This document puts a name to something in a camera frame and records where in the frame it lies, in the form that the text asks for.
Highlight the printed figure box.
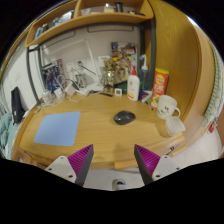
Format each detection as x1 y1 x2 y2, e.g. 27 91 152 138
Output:
110 41 138 83

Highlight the red yellow chip canister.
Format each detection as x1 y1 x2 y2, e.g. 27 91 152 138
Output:
149 67 170 110

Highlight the metal cup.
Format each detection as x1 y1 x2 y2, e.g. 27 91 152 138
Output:
75 73 86 90

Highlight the white printed mug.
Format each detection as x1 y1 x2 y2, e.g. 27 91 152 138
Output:
156 94 181 121

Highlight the black computer mouse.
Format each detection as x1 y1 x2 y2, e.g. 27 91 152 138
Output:
113 110 137 126

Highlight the white red-capped lotion bottle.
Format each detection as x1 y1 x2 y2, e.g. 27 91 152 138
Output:
126 65 141 102

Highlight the light blue mouse pad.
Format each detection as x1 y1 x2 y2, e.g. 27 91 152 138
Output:
33 111 82 147

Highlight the brown tree figurine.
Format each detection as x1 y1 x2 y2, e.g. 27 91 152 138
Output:
101 58 118 95

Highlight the clear plastic container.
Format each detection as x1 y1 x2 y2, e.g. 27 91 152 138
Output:
164 115 186 138

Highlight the teal blanket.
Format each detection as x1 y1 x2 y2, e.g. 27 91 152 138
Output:
0 111 18 158

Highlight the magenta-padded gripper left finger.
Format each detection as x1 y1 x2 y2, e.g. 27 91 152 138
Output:
44 143 95 187

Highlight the blue robot model box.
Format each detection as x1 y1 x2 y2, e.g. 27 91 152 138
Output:
41 59 66 93

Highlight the white power adapter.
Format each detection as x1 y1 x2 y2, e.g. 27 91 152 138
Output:
64 82 78 97

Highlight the blue tissue pack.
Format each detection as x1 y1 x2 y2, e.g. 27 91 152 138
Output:
138 90 152 103

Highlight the wooden shelf unit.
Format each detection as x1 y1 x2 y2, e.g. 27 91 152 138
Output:
24 0 155 48

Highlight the blue pump spray bottle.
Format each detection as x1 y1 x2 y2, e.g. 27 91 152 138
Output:
139 54 150 91

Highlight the black bag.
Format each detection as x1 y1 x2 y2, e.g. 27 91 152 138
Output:
10 86 26 124

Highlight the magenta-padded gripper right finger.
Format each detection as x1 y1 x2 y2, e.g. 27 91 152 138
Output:
133 143 181 186

